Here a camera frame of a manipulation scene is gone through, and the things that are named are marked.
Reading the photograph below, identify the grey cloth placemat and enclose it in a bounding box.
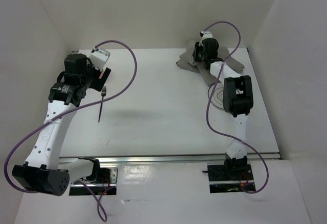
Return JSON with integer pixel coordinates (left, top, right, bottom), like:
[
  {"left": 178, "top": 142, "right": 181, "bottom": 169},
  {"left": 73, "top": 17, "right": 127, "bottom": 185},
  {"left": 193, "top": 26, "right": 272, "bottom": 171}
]
[{"left": 175, "top": 40, "right": 246, "bottom": 87}]

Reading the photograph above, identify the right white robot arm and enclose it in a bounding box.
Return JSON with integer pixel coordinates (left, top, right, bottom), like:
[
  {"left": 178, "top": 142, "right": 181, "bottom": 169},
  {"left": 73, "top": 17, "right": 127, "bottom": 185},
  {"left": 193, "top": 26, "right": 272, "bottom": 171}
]
[{"left": 193, "top": 36, "right": 254, "bottom": 180}]

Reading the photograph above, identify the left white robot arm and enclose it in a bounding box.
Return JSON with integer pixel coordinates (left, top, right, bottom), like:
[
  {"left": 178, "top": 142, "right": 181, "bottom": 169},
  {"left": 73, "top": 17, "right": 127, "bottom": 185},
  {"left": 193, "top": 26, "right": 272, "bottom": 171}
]
[{"left": 12, "top": 49, "right": 111, "bottom": 196}]

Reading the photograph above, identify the dark metal fork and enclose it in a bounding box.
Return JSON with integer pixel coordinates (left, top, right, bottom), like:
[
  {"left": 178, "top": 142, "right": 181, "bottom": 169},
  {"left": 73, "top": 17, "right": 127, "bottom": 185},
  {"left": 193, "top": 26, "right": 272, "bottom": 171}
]
[{"left": 98, "top": 86, "right": 108, "bottom": 122}]

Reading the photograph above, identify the white patterned plate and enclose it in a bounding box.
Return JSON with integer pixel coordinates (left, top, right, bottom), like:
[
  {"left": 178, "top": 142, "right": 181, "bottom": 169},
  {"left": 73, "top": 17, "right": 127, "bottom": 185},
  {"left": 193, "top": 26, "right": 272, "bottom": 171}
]
[{"left": 211, "top": 83, "right": 224, "bottom": 110}]

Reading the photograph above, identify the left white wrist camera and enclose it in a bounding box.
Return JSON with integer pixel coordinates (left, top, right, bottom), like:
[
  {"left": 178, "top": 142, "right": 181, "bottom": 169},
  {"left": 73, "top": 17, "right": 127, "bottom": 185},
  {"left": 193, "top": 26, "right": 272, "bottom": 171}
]
[{"left": 89, "top": 47, "right": 111, "bottom": 70}]

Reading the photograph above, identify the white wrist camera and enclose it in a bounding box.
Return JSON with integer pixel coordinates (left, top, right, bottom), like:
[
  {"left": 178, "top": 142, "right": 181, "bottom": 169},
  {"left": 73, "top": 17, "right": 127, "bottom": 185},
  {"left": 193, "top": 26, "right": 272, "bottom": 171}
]
[
  {"left": 89, "top": 47, "right": 111, "bottom": 70},
  {"left": 200, "top": 31, "right": 213, "bottom": 42}
]

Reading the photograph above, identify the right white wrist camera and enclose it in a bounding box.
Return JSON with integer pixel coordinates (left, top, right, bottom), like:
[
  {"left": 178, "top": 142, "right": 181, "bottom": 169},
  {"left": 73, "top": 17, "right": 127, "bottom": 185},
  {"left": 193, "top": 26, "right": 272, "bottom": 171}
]
[{"left": 200, "top": 31, "right": 213, "bottom": 42}]

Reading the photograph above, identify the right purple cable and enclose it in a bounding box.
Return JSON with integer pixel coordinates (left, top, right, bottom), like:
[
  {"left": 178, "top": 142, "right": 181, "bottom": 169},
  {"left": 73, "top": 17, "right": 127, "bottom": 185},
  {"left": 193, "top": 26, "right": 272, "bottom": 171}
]
[{"left": 203, "top": 21, "right": 269, "bottom": 194}]

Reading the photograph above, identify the purple cable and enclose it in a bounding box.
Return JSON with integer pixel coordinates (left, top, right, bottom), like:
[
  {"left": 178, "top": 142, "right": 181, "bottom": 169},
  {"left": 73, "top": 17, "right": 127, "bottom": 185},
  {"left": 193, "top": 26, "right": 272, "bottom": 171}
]
[
  {"left": 4, "top": 39, "right": 138, "bottom": 222},
  {"left": 203, "top": 21, "right": 269, "bottom": 194}
]

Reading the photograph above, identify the aluminium front rail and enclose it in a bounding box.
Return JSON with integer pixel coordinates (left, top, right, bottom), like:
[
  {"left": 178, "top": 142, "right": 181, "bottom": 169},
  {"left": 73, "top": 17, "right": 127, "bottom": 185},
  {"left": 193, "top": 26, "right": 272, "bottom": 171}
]
[{"left": 59, "top": 153, "right": 282, "bottom": 166}]

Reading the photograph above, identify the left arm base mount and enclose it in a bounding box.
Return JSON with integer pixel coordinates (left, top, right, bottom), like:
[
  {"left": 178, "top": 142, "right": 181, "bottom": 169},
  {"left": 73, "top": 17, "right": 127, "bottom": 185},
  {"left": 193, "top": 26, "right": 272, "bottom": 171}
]
[{"left": 69, "top": 166, "right": 118, "bottom": 196}]

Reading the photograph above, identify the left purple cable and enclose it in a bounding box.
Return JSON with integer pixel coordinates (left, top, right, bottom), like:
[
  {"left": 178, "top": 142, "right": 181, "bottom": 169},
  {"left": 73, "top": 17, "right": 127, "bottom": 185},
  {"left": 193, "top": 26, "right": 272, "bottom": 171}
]
[{"left": 4, "top": 39, "right": 138, "bottom": 222}]

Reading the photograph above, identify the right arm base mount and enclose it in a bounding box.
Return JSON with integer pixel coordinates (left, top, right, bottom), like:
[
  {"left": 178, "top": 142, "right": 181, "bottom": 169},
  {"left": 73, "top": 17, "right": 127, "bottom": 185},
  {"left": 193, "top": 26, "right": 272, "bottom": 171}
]
[{"left": 202, "top": 164, "right": 256, "bottom": 193}]

